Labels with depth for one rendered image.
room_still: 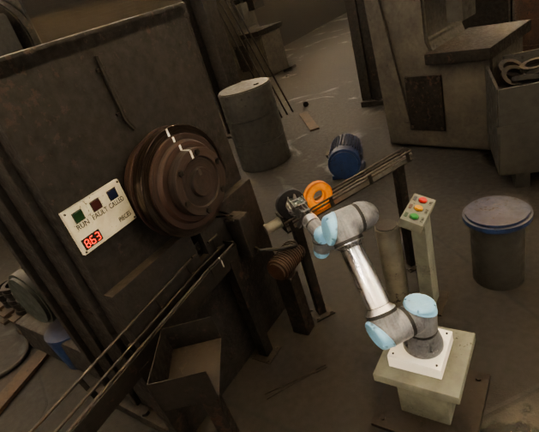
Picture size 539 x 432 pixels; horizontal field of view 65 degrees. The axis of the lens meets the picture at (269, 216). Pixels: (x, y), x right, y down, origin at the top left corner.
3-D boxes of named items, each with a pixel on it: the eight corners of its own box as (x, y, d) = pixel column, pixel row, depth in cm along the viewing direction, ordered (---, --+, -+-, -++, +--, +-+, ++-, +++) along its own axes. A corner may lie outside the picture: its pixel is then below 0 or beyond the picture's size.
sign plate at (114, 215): (82, 255, 157) (57, 213, 148) (134, 217, 174) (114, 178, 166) (86, 255, 155) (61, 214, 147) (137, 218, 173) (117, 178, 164)
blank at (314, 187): (298, 189, 216) (301, 192, 213) (323, 174, 218) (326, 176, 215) (308, 213, 224) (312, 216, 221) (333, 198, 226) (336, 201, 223)
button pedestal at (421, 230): (409, 314, 229) (393, 218, 201) (422, 285, 245) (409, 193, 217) (440, 320, 220) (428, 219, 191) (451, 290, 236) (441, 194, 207)
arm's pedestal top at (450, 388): (476, 339, 173) (475, 333, 171) (459, 405, 151) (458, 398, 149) (398, 324, 191) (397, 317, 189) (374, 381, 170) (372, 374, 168)
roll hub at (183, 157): (184, 228, 172) (157, 166, 159) (224, 194, 190) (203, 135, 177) (194, 229, 168) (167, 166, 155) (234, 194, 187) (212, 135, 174)
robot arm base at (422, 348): (447, 334, 167) (447, 317, 162) (437, 364, 157) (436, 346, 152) (410, 325, 176) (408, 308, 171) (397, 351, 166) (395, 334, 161)
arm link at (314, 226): (318, 249, 190) (317, 236, 185) (306, 235, 198) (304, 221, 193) (333, 242, 192) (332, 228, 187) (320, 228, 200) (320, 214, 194)
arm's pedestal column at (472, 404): (490, 377, 185) (488, 334, 173) (473, 462, 158) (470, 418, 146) (399, 355, 208) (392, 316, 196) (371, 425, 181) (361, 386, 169)
